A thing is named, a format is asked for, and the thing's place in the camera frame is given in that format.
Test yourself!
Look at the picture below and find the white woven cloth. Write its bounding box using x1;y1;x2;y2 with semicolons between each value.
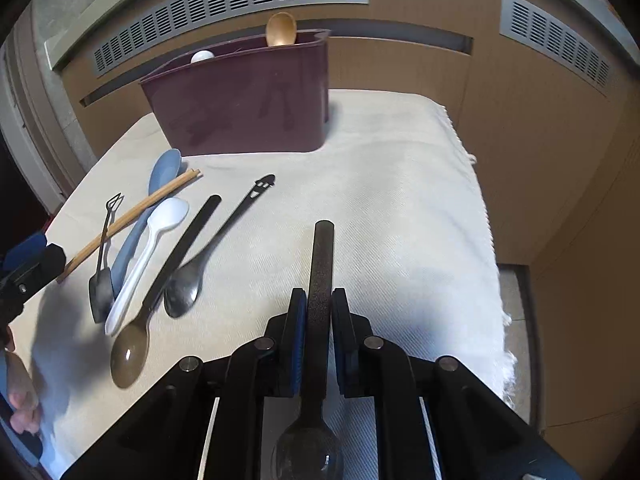
10;89;518;480

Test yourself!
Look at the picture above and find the wooden chopstick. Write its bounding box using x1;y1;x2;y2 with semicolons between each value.
56;171;203;285
64;168;197;273

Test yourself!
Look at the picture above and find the white plastic spoon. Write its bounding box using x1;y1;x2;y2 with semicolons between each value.
104;197;190;336

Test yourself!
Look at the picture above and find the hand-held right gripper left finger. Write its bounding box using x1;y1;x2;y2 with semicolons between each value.
62;288;307;480

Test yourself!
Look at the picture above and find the grey stone ledge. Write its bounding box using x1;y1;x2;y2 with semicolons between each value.
30;0;211;71

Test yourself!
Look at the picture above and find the person's left hand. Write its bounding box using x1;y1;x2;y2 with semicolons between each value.
4;349;42;435

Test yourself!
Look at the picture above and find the metal utensil handle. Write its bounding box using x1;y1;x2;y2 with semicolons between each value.
164;174;277;319

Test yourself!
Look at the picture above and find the long grey vent grille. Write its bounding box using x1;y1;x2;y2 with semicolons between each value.
92;0;369;77

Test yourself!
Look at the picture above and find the maroon utensil holder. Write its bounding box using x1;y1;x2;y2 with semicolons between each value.
139;29;332;157

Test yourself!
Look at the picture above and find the black speckled-handle spoon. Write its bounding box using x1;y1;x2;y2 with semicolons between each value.
270;220;346;480

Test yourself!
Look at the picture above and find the short grey vent grille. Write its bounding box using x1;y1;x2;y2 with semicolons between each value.
499;0;614;99

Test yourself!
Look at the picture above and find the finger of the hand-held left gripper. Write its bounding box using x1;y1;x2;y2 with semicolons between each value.
0;232;67;311

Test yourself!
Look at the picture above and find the brown spoon with black handle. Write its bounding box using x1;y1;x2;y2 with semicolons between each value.
110;195;222;389

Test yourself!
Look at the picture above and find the wooden spoon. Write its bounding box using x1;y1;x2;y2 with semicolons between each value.
265;12;298;47

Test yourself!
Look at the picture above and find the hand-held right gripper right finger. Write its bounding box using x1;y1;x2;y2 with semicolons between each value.
332;289;583;480

